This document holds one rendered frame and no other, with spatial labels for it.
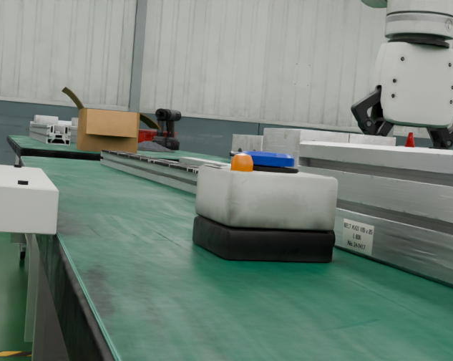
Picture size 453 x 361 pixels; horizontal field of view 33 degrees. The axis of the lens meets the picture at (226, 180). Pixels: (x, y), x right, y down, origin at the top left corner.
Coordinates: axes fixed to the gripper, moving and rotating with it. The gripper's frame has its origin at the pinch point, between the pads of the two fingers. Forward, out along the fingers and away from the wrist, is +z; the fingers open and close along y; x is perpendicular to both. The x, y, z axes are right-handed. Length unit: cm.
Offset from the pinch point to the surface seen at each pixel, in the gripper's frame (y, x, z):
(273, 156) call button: 32.4, 33.8, -0.7
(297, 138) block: 24.1, 19.3, -2.3
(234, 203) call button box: 36, 36, 2
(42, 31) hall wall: -56, -1070, -135
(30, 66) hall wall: -43, -1070, -83
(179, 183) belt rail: 21.1, -28.5, 5.6
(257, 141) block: -10, -76, -2
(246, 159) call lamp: 35.0, 35.6, -0.5
